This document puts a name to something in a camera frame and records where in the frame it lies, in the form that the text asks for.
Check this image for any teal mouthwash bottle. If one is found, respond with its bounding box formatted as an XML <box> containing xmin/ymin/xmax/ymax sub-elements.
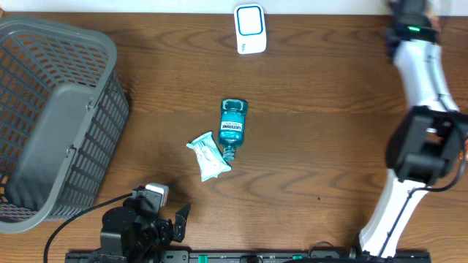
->
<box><xmin>218</xmin><ymin>99</ymin><xmax>248</xmax><ymax>161</ymax></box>

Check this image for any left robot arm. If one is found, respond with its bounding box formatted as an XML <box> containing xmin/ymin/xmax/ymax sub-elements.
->
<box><xmin>94</xmin><ymin>183</ymin><xmax>191</xmax><ymax>263</ymax></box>

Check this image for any white barcode scanner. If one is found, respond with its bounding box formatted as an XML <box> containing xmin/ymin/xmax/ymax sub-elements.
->
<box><xmin>234</xmin><ymin>4</ymin><xmax>267</xmax><ymax>55</ymax></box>

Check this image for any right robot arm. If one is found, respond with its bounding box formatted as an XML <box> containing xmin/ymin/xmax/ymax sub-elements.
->
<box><xmin>356</xmin><ymin>0</ymin><xmax>467</xmax><ymax>262</ymax></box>

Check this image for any grey plastic shopping basket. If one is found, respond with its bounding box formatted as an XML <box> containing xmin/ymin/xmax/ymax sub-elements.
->
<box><xmin>1</xmin><ymin>17</ymin><xmax>129</xmax><ymax>234</ymax></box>

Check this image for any light blue wet wipes pack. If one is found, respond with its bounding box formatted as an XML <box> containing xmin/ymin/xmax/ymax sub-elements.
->
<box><xmin>186</xmin><ymin>131</ymin><xmax>232</xmax><ymax>182</ymax></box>

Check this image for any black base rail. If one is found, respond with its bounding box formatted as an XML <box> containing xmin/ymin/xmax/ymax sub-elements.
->
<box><xmin>64</xmin><ymin>249</ymin><xmax>432</xmax><ymax>263</ymax></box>

